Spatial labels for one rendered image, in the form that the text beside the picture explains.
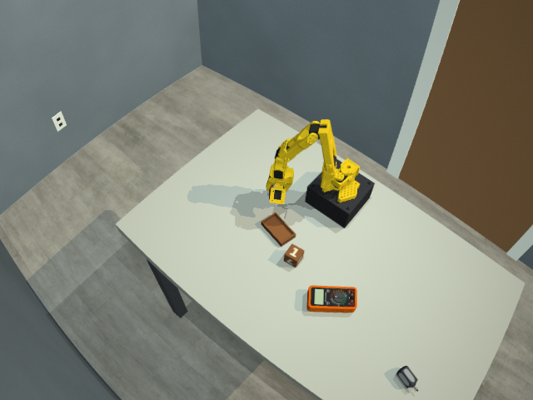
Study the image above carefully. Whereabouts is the orange digital multimeter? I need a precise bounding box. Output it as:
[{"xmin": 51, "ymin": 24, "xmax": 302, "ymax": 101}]
[{"xmin": 306, "ymin": 286, "xmax": 357, "ymax": 313}]

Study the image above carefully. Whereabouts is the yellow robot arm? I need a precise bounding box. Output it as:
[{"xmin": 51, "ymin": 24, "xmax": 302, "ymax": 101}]
[{"xmin": 273, "ymin": 120, "xmax": 360, "ymax": 203}]

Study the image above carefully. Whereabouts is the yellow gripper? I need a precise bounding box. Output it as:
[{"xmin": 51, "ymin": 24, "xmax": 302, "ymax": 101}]
[{"xmin": 266, "ymin": 164, "xmax": 294, "ymax": 204}]

